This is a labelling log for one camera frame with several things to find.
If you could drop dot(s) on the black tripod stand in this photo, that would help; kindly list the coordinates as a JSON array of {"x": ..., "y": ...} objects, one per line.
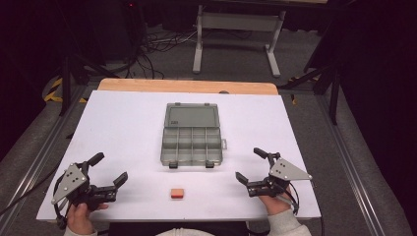
[
  {"x": 332, "y": 88},
  {"x": 67, "y": 82}
]

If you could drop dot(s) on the person's torso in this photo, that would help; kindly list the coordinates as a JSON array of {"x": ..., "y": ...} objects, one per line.
[{"x": 183, "y": 233}]

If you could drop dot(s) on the yellow black hazard tape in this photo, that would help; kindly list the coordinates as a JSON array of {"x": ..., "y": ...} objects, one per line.
[{"x": 54, "y": 91}]

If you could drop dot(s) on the white metal table frame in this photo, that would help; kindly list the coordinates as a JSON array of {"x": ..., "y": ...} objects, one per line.
[{"x": 239, "y": 21}]

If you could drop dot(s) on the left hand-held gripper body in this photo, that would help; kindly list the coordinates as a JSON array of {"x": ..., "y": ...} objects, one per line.
[{"x": 70, "y": 183}]

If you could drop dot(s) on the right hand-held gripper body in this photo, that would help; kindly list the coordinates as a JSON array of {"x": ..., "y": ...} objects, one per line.
[{"x": 285, "y": 172}]

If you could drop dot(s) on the white table cover board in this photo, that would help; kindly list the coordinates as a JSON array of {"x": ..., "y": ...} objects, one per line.
[{"x": 131, "y": 131}]

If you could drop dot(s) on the clear grey compartment box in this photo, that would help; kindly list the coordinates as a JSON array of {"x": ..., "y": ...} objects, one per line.
[{"x": 191, "y": 137}]

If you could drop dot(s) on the grey metal floor rail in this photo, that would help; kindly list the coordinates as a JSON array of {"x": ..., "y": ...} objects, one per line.
[
  {"x": 36, "y": 164},
  {"x": 352, "y": 170}
]

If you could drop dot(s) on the person's left hand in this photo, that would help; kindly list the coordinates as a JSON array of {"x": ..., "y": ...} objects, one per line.
[{"x": 80, "y": 219}]

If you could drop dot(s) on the person's right hand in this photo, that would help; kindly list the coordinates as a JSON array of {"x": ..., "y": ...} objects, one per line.
[{"x": 277, "y": 204}]

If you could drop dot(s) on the small orange block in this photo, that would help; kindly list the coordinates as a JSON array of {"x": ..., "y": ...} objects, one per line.
[{"x": 177, "y": 193}]

